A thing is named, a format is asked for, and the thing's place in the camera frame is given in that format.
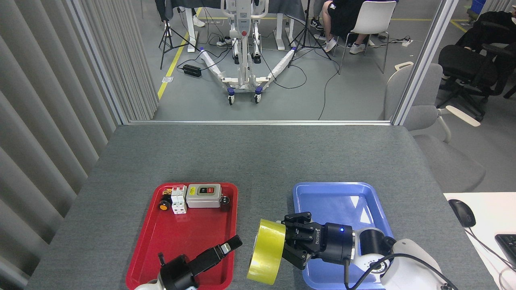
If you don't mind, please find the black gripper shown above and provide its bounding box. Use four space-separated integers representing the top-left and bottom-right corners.
281 212 355 270
158 235 243 290

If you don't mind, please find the yellow tape roll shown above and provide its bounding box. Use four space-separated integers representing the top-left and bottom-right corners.
247 219 287 286

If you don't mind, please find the red plastic tray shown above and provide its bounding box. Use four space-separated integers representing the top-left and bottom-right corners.
126 182 238 290

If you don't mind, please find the blue plastic tray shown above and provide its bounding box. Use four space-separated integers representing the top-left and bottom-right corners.
292 182 397 290

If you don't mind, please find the white circuit breaker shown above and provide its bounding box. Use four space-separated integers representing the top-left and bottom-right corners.
171 185 188 215

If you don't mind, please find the yellow push button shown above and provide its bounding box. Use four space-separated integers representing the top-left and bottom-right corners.
158 188 173 212

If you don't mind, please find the black computer mouse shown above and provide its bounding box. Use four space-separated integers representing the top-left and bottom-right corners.
449 199 476 228

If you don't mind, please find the grey office chair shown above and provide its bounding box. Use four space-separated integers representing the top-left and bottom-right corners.
383 62 486 193

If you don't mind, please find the white wheeled stand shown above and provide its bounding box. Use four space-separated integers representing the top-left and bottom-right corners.
200 0 299 105

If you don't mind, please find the white desk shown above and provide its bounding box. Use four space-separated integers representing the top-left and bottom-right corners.
443 192 516 290

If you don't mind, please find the black tripod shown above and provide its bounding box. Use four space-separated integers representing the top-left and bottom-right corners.
158 0 201 70
287 0 332 68

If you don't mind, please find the black keyboard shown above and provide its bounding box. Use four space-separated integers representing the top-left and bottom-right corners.
495 234 516 268

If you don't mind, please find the white chair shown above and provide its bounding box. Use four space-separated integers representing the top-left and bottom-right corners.
339 1 397 75

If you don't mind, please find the black office chair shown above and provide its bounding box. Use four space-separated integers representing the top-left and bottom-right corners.
437 11 516 121

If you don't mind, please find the blue bin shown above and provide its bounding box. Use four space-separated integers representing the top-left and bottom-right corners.
470 0 486 19

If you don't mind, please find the grey switch box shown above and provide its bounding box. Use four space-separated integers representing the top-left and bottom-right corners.
186 184 223 209

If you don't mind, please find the silver frame rail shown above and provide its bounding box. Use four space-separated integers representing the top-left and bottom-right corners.
128 120 392 126

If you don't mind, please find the black floor cable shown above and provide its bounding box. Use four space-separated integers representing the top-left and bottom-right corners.
318 60 343 120

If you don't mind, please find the black mouse cable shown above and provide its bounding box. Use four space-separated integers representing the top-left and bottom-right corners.
468 226 516 272

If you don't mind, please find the silver frame post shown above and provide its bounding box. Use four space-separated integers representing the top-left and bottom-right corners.
392 0 460 126

